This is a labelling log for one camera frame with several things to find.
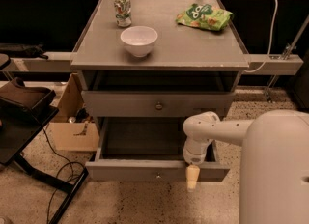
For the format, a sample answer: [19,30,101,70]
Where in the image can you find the grey drawer cabinet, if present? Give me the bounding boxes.
[70,0,251,158]

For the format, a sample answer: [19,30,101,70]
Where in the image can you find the cardboard box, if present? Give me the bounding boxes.
[49,73,99,152]

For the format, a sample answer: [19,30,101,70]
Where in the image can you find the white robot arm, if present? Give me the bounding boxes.
[183,110,309,224]

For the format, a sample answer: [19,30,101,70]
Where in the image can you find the grey top drawer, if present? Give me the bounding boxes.
[82,91,235,117]

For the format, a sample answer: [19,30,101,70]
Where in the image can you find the white cable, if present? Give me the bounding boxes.
[244,0,280,74]

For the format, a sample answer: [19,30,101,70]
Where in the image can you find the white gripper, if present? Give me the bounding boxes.
[183,140,211,191]

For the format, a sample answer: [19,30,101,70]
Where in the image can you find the black floor cable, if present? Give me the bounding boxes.
[42,126,85,224]

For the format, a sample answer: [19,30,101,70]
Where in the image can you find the dark brown bag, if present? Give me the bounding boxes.
[0,77,55,117]

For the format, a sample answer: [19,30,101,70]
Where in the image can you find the green patterned soda can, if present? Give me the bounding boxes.
[114,0,132,27]

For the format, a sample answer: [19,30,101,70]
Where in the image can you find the green snack bag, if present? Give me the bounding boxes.
[176,3,234,32]

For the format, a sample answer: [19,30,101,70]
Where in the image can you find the white ceramic bowl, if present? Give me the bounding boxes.
[120,26,158,57]

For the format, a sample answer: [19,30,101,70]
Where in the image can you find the grey drawer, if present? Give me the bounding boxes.
[84,117,231,183]
[82,91,235,117]

